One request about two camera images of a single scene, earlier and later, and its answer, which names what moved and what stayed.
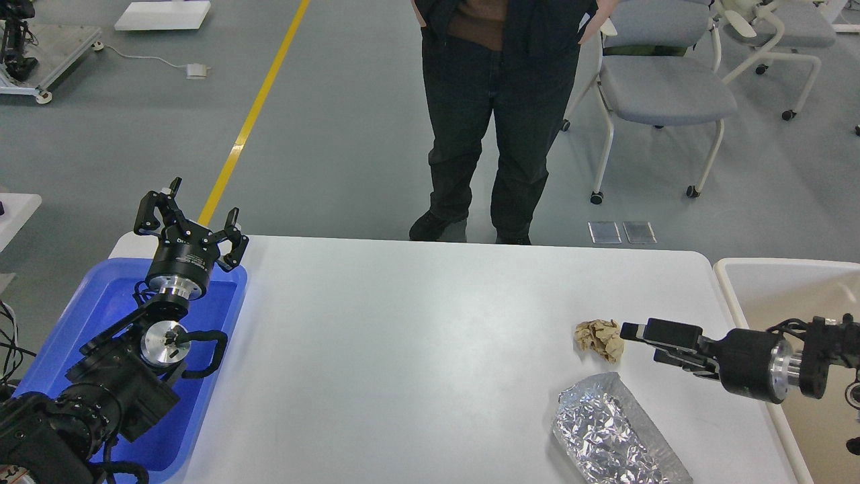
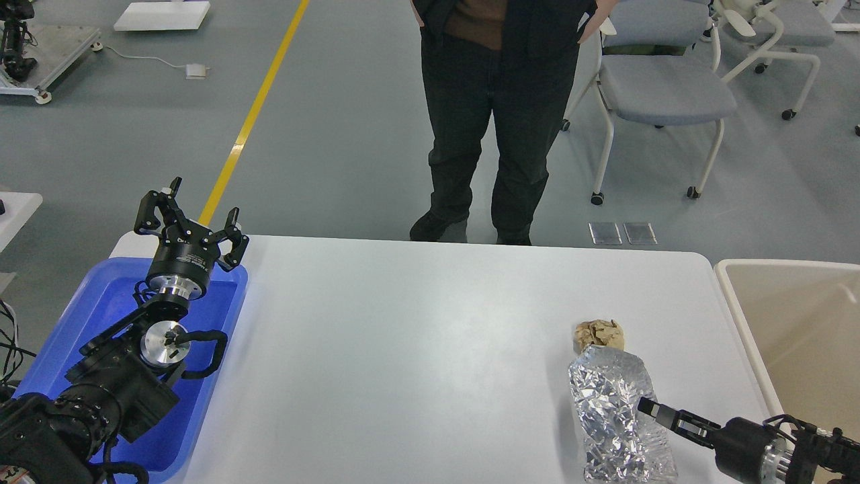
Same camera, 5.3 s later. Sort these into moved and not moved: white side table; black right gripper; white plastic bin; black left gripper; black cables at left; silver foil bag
Moved: silver foil bag; black right gripper
Not moved: white plastic bin; black cables at left; black left gripper; white side table
